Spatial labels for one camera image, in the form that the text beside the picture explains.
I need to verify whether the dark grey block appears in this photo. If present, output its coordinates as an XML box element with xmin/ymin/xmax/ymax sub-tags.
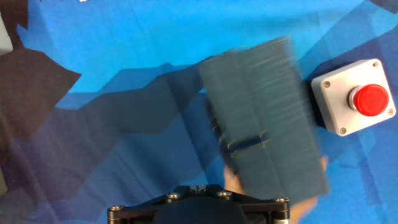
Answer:
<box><xmin>198</xmin><ymin>35</ymin><xmax>331</xmax><ymax>202</ymax></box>

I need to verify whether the person's hand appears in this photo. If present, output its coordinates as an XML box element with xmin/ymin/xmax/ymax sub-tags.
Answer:
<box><xmin>223</xmin><ymin>154</ymin><xmax>328</xmax><ymax>224</ymax></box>

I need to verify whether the blue landscape print cloth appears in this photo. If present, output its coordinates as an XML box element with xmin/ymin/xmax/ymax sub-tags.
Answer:
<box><xmin>0</xmin><ymin>0</ymin><xmax>398</xmax><ymax>224</ymax></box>

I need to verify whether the red push button grey box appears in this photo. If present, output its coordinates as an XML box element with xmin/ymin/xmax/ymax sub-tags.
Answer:
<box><xmin>310</xmin><ymin>58</ymin><xmax>397</xmax><ymax>137</ymax></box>

